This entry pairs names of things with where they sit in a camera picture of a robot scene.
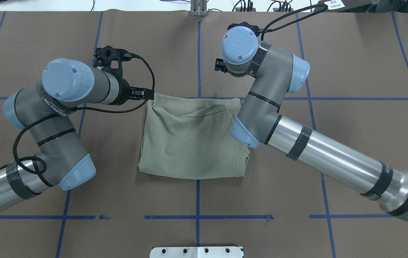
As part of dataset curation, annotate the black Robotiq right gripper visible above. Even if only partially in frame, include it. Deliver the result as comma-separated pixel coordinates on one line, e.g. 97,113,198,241
214,58,228,73

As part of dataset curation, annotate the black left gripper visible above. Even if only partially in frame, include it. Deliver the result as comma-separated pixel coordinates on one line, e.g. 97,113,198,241
117,80,154,106

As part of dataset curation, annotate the olive green long-sleeve shirt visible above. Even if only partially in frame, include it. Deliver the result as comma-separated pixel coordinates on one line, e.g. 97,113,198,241
138,93,250,180

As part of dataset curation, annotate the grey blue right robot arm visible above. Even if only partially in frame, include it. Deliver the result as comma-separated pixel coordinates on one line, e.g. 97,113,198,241
215,23,408,222

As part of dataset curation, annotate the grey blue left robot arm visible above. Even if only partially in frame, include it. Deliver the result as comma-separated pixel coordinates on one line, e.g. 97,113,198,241
0,58,156,212

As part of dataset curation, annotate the black box white label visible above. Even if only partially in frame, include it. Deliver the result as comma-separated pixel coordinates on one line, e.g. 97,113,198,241
312,0,379,13

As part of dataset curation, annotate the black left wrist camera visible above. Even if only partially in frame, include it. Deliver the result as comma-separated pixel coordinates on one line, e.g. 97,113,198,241
91,46,134,80

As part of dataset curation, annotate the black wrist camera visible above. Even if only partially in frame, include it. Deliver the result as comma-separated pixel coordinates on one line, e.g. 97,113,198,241
227,22,263,37
91,46,134,80

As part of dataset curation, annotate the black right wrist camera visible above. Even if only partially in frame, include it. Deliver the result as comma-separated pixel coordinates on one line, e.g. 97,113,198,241
227,22,263,37

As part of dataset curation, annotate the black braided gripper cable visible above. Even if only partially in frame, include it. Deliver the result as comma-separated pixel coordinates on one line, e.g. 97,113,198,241
256,4,328,38

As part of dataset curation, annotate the aluminium frame post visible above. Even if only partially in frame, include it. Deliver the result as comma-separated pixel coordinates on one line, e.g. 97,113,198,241
189,0,208,17

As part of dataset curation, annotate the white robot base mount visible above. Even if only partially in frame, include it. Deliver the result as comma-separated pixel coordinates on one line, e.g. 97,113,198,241
149,246,244,258

